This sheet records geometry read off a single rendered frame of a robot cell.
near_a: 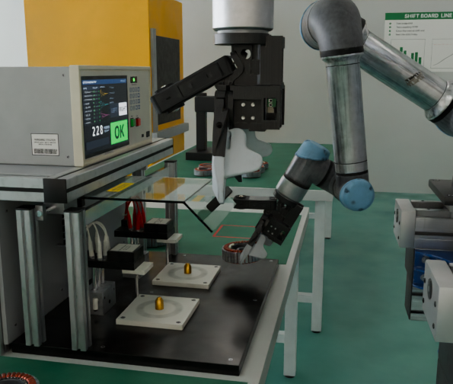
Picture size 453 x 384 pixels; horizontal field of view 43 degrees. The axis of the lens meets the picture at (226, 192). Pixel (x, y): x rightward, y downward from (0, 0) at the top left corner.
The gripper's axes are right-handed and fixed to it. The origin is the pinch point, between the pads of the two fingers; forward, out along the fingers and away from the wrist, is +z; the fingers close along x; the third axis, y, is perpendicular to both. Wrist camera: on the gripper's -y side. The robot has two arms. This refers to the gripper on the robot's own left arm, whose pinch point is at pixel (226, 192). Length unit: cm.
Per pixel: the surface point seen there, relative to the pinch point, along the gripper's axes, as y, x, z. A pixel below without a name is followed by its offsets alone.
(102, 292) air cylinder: -36, 42, 33
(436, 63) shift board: 120, 574, -23
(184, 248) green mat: -31, 100, 40
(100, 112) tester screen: -36, 47, -7
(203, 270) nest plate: -19, 72, 37
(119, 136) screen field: -36, 57, 0
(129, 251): -29, 43, 23
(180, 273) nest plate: -25, 68, 37
